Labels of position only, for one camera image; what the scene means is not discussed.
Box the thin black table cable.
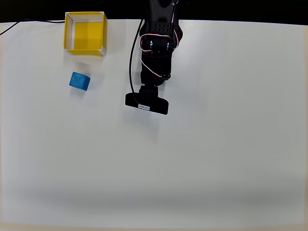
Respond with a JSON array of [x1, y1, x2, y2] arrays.
[[0, 20, 66, 36]]

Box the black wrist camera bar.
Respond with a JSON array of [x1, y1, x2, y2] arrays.
[[124, 90, 169, 116]]

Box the black camera cable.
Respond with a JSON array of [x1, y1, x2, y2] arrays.
[[128, 18, 144, 104]]

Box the red white servo wire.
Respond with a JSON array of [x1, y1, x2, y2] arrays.
[[138, 0, 181, 80]]

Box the yellow open box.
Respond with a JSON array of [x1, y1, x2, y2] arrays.
[[63, 11, 108, 57]]

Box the blue cube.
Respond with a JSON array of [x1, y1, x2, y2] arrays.
[[69, 71, 91, 91]]

